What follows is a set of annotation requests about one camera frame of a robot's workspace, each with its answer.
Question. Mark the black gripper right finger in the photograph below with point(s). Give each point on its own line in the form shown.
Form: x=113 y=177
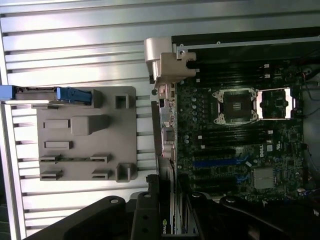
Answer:
x=205 y=220

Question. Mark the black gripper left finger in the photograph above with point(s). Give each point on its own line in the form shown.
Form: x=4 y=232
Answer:
x=145 y=217

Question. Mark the green Dell motherboard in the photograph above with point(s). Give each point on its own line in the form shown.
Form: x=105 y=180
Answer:
x=220 y=172

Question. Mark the blue expansion slot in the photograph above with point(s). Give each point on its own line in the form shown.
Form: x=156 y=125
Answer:
x=215 y=163

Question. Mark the black long expansion slot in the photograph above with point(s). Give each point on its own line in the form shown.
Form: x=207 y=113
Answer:
x=215 y=151

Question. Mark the silver chipset heatsink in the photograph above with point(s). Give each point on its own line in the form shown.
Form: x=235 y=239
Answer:
x=264 y=178

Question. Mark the green RAM stick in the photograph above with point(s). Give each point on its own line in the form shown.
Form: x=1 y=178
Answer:
x=75 y=159

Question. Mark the grey plastic parts rack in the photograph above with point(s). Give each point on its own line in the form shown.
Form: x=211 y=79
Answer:
x=82 y=150

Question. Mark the CPU socket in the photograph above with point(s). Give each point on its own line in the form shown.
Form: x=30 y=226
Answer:
x=235 y=105

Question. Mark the metal socket cover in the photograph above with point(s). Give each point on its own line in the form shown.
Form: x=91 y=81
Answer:
x=275 y=103

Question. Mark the hard disk in blue carrier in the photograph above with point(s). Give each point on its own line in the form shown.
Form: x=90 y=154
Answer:
x=72 y=93

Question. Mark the black silver PC case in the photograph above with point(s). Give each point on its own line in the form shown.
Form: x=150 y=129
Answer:
x=250 y=53

